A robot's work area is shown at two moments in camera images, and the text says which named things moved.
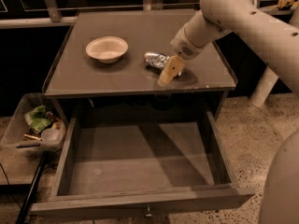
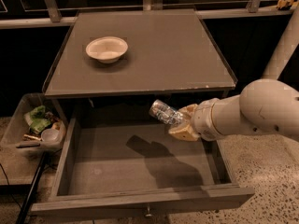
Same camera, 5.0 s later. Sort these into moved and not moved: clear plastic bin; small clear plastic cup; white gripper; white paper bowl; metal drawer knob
Moved: white gripper
Not moved: clear plastic bin; metal drawer knob; white paper bowl; small clear plastic cup
